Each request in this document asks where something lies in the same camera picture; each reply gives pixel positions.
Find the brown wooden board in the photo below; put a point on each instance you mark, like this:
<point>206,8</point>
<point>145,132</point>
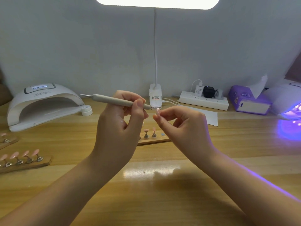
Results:
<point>294,68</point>

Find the person's left hand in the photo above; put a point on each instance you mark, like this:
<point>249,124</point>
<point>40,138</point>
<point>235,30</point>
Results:
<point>116,138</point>

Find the white charger plug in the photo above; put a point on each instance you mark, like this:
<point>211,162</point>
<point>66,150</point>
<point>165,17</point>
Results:
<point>199,89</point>

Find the white paper sheet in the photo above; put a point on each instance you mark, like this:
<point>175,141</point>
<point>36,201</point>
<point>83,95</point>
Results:
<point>210,117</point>

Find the wooden stands with pink nails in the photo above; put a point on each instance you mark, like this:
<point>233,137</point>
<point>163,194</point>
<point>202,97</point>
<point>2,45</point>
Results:
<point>23,159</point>

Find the purple tissue box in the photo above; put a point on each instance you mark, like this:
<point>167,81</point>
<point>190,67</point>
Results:
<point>241,101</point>

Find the person's right hand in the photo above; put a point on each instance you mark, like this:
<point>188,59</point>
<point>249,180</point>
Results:
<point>188,134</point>

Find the wooden nail holder strip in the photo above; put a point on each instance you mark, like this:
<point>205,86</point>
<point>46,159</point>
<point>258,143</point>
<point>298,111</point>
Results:
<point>153,140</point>

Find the person's left forearm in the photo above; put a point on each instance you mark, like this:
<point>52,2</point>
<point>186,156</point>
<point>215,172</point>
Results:
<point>44,199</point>

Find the person's right forearm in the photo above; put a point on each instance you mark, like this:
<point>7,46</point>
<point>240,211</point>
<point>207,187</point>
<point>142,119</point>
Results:
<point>258,191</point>

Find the brown cardboard box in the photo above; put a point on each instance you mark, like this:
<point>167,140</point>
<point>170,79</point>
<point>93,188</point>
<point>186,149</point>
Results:
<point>3,91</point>

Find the white power strip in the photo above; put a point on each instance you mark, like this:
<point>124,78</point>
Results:
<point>204,100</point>

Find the white nail lamp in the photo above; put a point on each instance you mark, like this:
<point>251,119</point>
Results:
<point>287,100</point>
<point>41,100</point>

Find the grey dotting pen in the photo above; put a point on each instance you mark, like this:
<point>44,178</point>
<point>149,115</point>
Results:
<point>106,98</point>

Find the grey plug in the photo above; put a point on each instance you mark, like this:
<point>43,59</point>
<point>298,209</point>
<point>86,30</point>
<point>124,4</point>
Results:
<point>219,94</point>

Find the black plug adapter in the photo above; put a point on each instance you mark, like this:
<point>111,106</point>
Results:
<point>209,91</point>

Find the small closed white jar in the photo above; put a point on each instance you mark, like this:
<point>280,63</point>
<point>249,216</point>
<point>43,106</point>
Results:
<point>86,110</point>

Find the white tissue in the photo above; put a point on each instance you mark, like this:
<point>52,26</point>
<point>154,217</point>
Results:
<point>258,86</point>

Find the white desk lamp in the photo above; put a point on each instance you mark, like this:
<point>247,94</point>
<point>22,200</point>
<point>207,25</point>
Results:
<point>155,95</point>

